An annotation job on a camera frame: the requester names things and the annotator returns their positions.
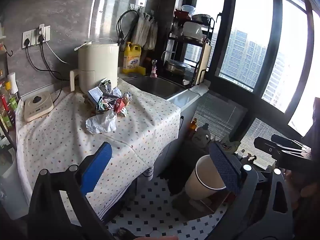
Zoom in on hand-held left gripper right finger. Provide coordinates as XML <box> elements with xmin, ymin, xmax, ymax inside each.
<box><xmin>209</xmin><ymin>142</ymin><xmax>295</xmax><ymax>240</ymax></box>

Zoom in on white bowl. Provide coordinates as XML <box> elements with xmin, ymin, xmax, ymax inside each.
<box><xmin>183</xmin><ymin>21</ymin><xmax>203</xmax><ymax>41</ymax></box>

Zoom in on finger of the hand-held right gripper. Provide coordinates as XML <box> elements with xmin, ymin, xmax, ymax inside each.
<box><xmin>271</xmin><ymin>134</ymin><xmax>302</xmax><ymax>148</ymax></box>
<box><xmin>254</xmin><ymin>137</ymin><xmax>283</xmax><ymax>159</ymax></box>

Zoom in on black dish rack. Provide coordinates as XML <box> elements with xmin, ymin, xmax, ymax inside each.
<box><xmin>166</xmin><ymin>12</ymin><xmax>222</xmax><ymax>85</ymax></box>

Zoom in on steel pot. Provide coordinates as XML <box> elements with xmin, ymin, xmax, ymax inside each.
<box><xmin>165</xmin><ymin>59</ymin><xmax>198</xmax><ymax>75</ymax></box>

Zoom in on person's right hand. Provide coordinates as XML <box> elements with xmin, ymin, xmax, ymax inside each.
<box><xmin>286</xmin><ymin>171</ymin><xmax>320</xmax><ymax>209</ymax></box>

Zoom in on black window frame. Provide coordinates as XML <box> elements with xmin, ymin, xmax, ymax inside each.
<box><xmin>207</xmin><ymin>0</ymin><xmax>320</xmax><ymax>143</ymax></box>

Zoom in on white plastic bin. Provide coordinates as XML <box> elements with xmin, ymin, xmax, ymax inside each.
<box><xmin>0</xmin><ymin>152</ymin><xmax>29</xmax><ymax>221</ymax></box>

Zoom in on wall socket with white plug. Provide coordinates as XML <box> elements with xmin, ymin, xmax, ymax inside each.
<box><xmin>36</xmin><ymin>24</ymin><xmax>51</xmax><ymax>45</ymax></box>

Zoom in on wall socket with black plug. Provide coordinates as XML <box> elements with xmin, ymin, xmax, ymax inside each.
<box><xmin>22</xmin><ymin>30</ymin><xmax>38</xmax><ymax>49</ymax></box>

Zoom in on white paper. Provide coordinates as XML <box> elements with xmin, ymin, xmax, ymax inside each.
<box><xmin>86</xmin><ymin>109</ymin><xmax>117</xmax><ymax>134</ymax></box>

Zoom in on yellow plastic holder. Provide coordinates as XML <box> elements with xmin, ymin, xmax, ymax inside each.
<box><xmin>127</xmin><ymin>66</ymin><xmax>147</xmax><ymax>76</ymax></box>

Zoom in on pink figurine bottle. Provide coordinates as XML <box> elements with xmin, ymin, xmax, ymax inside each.
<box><xmin>149</xmin><ymin>59</ymin><xmax>159</xmax><ymax>78</ymax></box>

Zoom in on black power cable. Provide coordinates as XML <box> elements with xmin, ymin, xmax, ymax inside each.
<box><xmin>25</xmin><ymin>39</ymin><xmax>71</xmax><ymax>103</ymax></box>

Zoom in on white laundry detergent bottle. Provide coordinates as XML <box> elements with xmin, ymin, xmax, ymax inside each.
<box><xmin>192</xmin><ymin>123</ymin><xmax>212</xmax><ymax>144</ymax></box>

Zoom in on white sink cabinet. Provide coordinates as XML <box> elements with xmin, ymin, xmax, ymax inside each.
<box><xmin>156</xmin><ymin>87</ymin><xmax>201</xmax><ymax>179</ymax></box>

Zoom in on hanging plastic bags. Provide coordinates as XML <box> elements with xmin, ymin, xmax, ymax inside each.
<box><xmin>132</xmin><ymin>11</ymin><xmax>159</xmax><ymax>51</ymax></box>

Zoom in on large paper cup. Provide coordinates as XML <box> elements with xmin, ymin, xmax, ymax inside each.
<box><xmin>185</xmin><ymin>154</ymin><xmax>227</xmax><ymax>201</ymax></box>

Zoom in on floral tablecloth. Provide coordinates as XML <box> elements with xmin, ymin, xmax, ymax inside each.
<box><xmin>15</xmin><ymin>79</ymin><xmax>181</xmax><ymax>222</ymax></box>

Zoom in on white folded cloth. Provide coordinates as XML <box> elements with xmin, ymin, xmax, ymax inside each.
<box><xmin>189</xmin><ymin>81</ymin><xmax>209</xmax><ymax>95</ymax></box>

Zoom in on yellow green refill pouch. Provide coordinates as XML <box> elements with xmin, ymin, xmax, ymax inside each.
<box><xmin>220</xmin><ymin>135</ymin><xmax>241</xmax><ymax>155</ymax></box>

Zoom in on green foil wrapper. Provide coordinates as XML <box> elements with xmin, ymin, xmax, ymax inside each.
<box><xmin>99</xmin><ymin>79</ymin><xmax>112</xmax><ymax>94</ymax></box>

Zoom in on red wrapper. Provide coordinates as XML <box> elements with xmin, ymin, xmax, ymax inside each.
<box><xmin>114</xmin><ymin>97</ymin><xmax>128</xmax><ymax>117</ymax></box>

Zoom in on black hanging cable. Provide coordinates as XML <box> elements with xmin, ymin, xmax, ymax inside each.
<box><xmin>117</xmin><ymin>9</ymin><xmax>139</xmax><ymax>52</ymax></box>

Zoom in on row of condiment bottles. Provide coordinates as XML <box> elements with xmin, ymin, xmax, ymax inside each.
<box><xmin>0</xmin><ymin>72</ymin><xmax>21</xmax><ymax>140</ymax></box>

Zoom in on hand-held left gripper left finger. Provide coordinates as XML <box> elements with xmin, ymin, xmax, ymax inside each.
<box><xmin>27</xmin><ymin>142</ymin><xmax>113</xmax><ymax>240</ymax></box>

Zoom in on yellow detergent bottle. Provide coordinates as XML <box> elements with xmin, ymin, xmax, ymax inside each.
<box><xmin>123</xmin><ymin>42</ymin><xmax>142</xmax><ymax>74</ymax></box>

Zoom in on blue white medicine box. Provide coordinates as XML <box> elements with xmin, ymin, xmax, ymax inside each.
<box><xmin>87</xmin><ymin>86</ymin><xmax>103</xmax><ymax>105</ymax></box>

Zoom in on cream air fryer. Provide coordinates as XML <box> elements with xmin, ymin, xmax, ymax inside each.
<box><xmin>69</xmin><ymin>40</ymin><xmax>119</xmax><ymax>93</ymax></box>

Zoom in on silver printed wrapper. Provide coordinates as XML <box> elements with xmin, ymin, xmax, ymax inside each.
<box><xmin>94</xmin><ymin>87</ymin><xmax>123</xmax><ymax>113</ymax></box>

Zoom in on steel sink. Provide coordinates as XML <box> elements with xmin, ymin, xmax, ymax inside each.
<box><xmin>124</xmin><ymin>76</ymin><xmax>187</xmax><ymax>99</ymax></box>

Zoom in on white charging cable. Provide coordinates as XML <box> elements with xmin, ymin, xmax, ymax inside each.
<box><xmin>74</xmin><ymin>38</ymin><xmax>113</xmax><ymax>52</ymax></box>

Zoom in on clear bowl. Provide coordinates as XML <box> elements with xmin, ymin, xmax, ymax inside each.
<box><xmin>181</xmin><ymin>5</ymin><xmax>198</xmax><ymax>15</ymax></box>

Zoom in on white power cable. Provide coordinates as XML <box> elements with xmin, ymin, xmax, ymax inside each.
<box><xmin>43</xmin><ymin>35</ymin><xmax>69</xmax><ymax>64</ymax></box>

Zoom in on cream cutting board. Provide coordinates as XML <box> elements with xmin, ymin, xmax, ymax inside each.
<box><xmin>194</xmin><ymin>39</ymin><xmax>212</xmax><ymax>85</ymax></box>

